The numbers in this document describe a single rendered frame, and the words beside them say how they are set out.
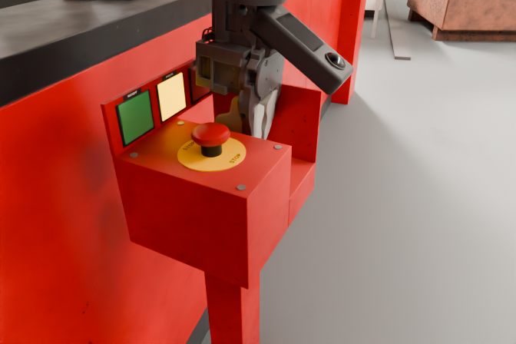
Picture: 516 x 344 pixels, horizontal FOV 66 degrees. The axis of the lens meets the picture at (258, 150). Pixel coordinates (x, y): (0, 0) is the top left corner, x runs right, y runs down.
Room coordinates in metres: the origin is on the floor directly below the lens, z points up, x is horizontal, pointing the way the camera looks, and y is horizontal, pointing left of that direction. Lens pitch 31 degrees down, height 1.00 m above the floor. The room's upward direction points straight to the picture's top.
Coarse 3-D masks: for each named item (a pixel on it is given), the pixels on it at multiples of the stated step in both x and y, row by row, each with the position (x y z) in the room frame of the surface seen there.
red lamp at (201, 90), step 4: (192, 68) 0.48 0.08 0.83; (192, 72) 0.48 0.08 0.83; (192, 76) 0.48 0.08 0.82; (192, 80) 0.48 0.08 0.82; (192, 84) 0.47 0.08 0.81; (196, 84) 0.48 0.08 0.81; (192, 88) 0.47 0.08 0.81; (196, 88) 0.48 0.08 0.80; (200, 88) 0.49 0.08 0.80; (204, 88) 0.50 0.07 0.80; (208, 88) 0.51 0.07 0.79; (192, 92) 0.47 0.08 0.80; (196, 92) 0.48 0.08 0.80; (200, 92) 0.49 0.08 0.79; (204, 92) 0.50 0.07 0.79; (196, 96) 0.48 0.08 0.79; (200, 96) 0.49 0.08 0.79
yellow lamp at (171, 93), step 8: (168, 80) 0.44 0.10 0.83; (176, 80) 0.45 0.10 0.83; (160, 88) 0.42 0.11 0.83; (168, 88) 0.43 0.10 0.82; (176, 88) 0.45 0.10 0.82; (160, 96) 0.42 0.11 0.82; (168, 96) 0.43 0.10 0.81; (176, 96) 0.44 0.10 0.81; (160, 104) 0.42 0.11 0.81; (168, 104) 0.43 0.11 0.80; (176, 104) 0.44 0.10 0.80; (184, 104) 0.46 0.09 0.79; (168, 112) 0.43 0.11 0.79; (176, 112) 0.44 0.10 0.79
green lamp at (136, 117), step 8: (136, 96) 0.39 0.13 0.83; (144, 96) 0.40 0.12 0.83; (120, 104) 0.37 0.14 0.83; (128, 104) 0.38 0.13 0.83; (136, 104) 0.38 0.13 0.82; (144, 104) 0.40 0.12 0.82; (120, 112) 0.36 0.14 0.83; (128, 112) 0.37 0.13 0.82; (136, 112) 0.38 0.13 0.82; (144, 112) 0.39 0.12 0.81; (128, 120) 0.37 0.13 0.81; (136, 120) 0.38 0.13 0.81; (144, 120) 0.39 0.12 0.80; (152, 120) 0.40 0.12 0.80; (128, 128) 0.37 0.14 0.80; (136, 128) 0.38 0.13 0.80; (144, 128) 0.39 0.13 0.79; (128, 136) 0.37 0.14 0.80; (136, 136) 0.38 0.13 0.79
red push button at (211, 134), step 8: (200, 128) 0.36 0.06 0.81; (208, 128) 0.36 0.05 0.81; (216, 128) 0.36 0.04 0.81; (224, 128) 0.36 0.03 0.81; (192, 136) 0.35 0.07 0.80; (200, 136) 0.35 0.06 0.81; (208, 136) 0.34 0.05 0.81; (216, 136) 0.35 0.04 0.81; (224, 136) 0.35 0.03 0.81; (200, 144) 0.34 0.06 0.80; (208, 144) 0.34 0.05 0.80; (216, 144) 0.34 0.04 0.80; (208, 152) 0.35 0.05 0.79; (216, 152) 0.35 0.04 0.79
